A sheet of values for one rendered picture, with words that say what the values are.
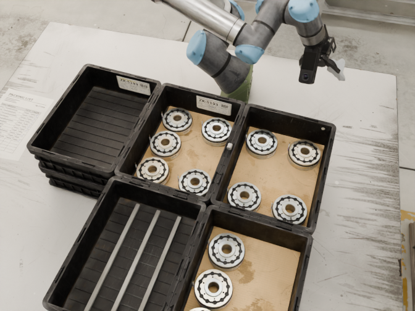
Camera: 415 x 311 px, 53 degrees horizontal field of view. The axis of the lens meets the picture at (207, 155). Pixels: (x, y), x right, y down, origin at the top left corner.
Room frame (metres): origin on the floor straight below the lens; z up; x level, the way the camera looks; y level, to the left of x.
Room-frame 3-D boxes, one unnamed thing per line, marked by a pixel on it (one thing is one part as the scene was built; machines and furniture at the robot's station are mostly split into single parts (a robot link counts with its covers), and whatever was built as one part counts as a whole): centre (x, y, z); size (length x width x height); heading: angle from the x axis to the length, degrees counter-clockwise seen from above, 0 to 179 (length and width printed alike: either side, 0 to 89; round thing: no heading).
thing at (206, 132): (0.88, -0.03, 0.86); 0.10 x 0.10 x 0.01
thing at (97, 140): (0.90, 0.36, 0.87); 0.40 x 0.30 x 0.11; 161
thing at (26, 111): (1.05, 0.77, 0.70); 0.33 x 0.23 x 0.01; 166
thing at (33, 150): (0.90, 0.36, 0.92); 0.40 x 0.30 x 0.02; 161
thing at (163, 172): (0.72, 0.17, 0.86); 0.10 x 0.10 x 0.01
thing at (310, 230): (0.70, -0.21, 0.92); 0.40 x 0.30 x 0.02; 161
